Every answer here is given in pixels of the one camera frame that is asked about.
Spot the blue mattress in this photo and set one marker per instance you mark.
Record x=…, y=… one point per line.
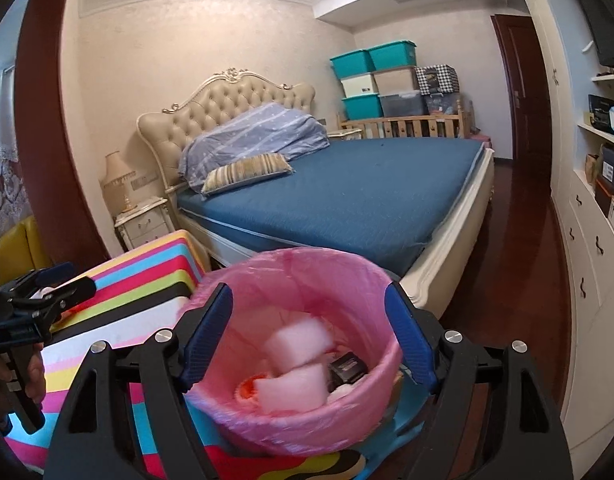
x=367, y=190

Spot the beige storage box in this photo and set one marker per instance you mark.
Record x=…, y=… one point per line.
x=396, y=80
x=359, y=86

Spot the white foam block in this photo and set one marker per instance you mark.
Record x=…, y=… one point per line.
x=299, y=342

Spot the orange foam fruit net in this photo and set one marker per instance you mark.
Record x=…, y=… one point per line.
x=248, y=387

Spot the orange and black box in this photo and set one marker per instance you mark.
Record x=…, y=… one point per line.
x=607, y=200

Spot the yellow leather armchair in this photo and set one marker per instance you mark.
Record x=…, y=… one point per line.
x=19, y=250

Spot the white foam piece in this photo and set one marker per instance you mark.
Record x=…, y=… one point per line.
x=292, y=387

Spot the brown wooden door frame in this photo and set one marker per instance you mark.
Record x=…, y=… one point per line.
x=47, y=110

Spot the beige table lamp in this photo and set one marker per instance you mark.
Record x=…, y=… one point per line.
x=118, y=177

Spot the person's left hand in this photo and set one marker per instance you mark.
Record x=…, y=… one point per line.
x=36, y=375

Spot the light blue plastic base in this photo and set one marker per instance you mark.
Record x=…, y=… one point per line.
x=407, y=420

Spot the cream tufted bed frame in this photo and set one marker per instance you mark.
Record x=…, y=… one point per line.
x=227, y=100

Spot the lace patterned curtain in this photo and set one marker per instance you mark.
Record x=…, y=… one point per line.
x=7, y=160

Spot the grey clear storage box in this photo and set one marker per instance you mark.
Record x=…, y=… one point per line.
x=402, y=104

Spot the cream nightstand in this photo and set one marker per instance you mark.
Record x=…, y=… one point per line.
x=142, y=225

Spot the houndstooth fabric bag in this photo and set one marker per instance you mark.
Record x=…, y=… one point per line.
x=438, y=79

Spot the light blue duvet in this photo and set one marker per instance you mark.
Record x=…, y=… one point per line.
x=257, y=135

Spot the teal storage box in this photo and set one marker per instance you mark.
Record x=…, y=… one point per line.
x=353, y=64
x=393, y=55
x=363, y=106

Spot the white built-in cabinet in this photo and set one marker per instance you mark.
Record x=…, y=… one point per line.
x=587, y=285

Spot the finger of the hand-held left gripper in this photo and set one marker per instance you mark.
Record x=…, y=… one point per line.
x=54, y=271
x=77, y=290

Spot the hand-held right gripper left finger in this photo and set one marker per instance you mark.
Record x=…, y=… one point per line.
x=209, y=335

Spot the bin with pink bag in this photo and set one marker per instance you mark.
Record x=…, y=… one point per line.
x=337, y=280

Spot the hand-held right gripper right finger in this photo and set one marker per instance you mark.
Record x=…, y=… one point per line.
x=409, y=330

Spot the black cardboard box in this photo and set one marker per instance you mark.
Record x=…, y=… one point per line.
x=348, y=367

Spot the dark wooden door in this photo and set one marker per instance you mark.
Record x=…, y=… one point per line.
x=517, y=85

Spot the brown cardboard box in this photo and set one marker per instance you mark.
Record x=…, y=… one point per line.
x=593, y=167

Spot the striped beige pillow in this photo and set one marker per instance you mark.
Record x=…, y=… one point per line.
x=247, y=172

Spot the black flat television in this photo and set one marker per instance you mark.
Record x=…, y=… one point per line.
x=602, y=15

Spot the striped colourful tablecloth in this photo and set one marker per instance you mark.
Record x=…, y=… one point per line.
x=137, y=280

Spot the black box on shelf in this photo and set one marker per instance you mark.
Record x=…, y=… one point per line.
x=601, y=110

